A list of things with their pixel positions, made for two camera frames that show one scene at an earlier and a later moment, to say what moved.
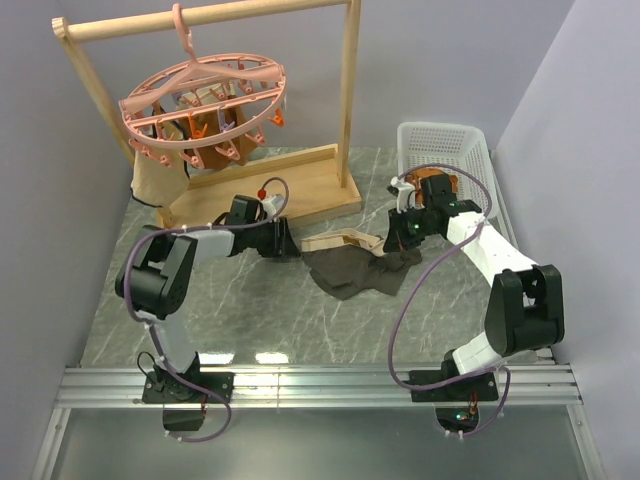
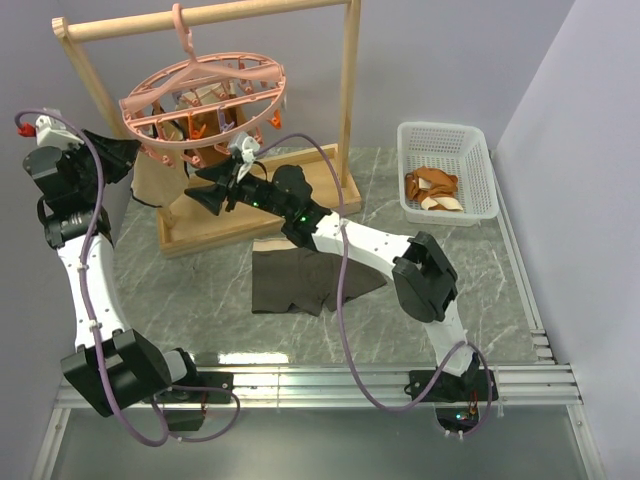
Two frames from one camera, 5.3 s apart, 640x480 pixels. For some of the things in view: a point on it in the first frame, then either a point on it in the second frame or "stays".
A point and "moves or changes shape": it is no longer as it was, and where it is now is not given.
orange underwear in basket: [416, 176] stays
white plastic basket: [465, 146] stays
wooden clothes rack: [311, 185] stays
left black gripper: [283, 246] → [118, 154]
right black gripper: [398, 240] → [227, 189]
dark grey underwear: [344, 270] moves or changes shape
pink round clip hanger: [203, 102] stays
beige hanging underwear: [156, 183] stays
